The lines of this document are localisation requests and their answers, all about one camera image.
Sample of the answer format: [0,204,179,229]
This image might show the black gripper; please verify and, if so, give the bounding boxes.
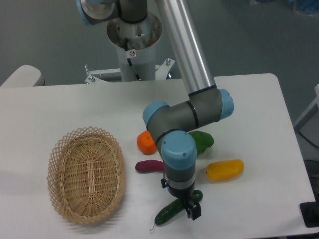
[160,177,201,221]

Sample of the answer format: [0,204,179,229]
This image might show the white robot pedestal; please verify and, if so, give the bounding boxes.
[85,12,175,84]

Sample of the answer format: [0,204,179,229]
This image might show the green pepper toy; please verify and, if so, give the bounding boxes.
[189,130,214,155]

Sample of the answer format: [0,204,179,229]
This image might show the woven wicker basket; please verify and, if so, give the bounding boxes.
[47,126,126,224]

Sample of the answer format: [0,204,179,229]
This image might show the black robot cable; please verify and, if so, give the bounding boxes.
[124,37,143,82]

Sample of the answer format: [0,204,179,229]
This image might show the black device at edge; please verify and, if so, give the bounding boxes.
[300,202,319,228]

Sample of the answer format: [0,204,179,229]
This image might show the orange toy fruit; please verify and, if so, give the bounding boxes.
[137,130,157,155]

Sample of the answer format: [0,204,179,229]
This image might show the yellow pepper toy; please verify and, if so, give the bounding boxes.
[206,159,244,182]

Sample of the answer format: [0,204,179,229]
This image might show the white chair armrest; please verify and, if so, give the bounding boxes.
[0,65,45,89]

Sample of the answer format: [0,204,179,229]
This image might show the white furniture frame right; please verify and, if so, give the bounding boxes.
[293,85,319,132]

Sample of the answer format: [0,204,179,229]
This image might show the dark green cucumber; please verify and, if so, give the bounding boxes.
[152,190,203,229]

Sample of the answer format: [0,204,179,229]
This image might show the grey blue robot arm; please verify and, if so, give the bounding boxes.
[77,0,234,219]

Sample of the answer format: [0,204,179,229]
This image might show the purple sweet potato toy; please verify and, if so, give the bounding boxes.
[135,160,164,173]

